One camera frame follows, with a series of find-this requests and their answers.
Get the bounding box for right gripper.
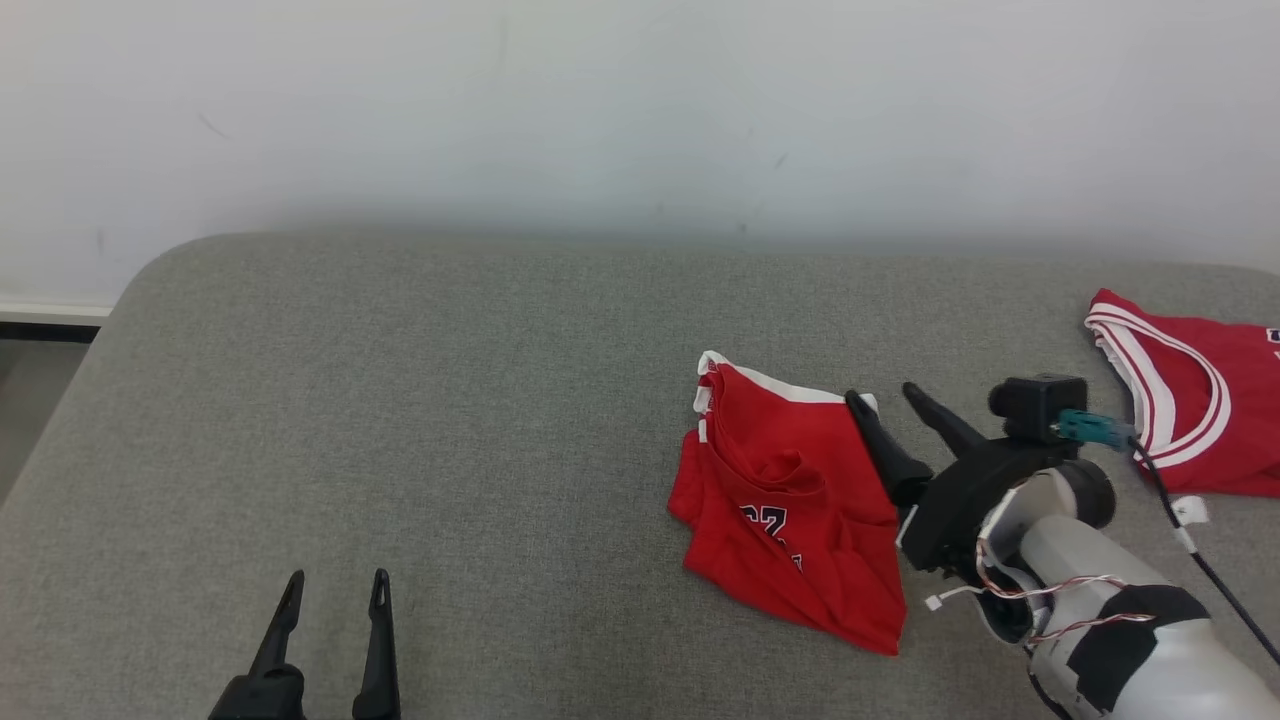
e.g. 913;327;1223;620
844;382;1082;578

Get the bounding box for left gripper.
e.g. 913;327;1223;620
208;568;402;720

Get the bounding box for red basketball shorts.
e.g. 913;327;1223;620
667;349;910;658

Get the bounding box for red Bulls basketball jersey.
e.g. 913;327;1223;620
1084;287;1280;499

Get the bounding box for teal cable connector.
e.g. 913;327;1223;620
1054;407;1137;452

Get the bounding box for red white twisted wires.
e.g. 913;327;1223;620
924;540;1157;647

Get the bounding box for white cable label tag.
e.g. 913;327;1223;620
1169;494;1210;554

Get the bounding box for white wall skirting board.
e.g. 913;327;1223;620
0;299;114;326

